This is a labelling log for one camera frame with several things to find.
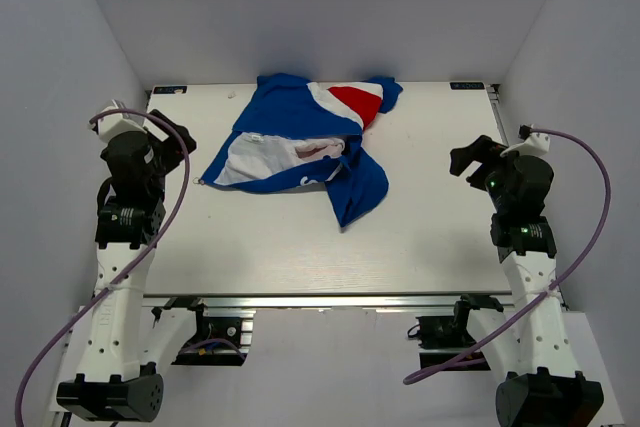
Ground blue white red jacket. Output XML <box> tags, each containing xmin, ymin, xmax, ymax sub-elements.
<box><xmin>200</xmin><ymin>74</ymin><xmax>403</xmax><ymax>228</ymax></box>

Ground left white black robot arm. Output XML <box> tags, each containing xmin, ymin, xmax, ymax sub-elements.
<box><xmin>56</xmin><ymin>106</ymin><xmax>212</xmax><ymax>423</ymax></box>

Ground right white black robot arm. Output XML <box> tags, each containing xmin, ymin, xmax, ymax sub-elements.
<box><xmin>450</xmin><ymin>133</ymin><xmax>604</xmax><ymax>426</ymax></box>

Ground left blue table sticker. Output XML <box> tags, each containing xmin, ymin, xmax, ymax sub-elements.
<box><xmin>152</xmin><ymin>85</ymin><xmax>187</xmax><ymax>95</ymax></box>

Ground blue table sticker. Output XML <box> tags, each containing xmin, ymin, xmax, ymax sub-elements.
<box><xmin>449</xmin><ymin>81</ymin><xmax>485</xmax><ymax>90</ymax></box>
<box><xmin>152</xmin><ymin>85</ymin><xmax>187</xmax><ymax>95</ymax></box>

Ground right blue table sticker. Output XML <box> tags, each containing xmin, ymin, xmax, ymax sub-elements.
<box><xmin>449</xmin><ymin>81</ymin><xmax>485</xmax><ymax>90</ymax></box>

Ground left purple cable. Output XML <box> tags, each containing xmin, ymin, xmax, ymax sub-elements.
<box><xmin>14</xmin><ymin>109</ymin><xmax>192</xmax><ymax>423</ymax></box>

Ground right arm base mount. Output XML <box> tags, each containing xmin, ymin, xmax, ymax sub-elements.
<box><xmin>407</xmin><ymin>294</ymin><xmax>504</xmax><ymax>369</ymax></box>

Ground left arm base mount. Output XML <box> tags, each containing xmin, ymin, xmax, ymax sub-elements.
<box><xmin>140</xmin><ymin>296</ymin><xmax>246</xmax><ymax>375</ymax></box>

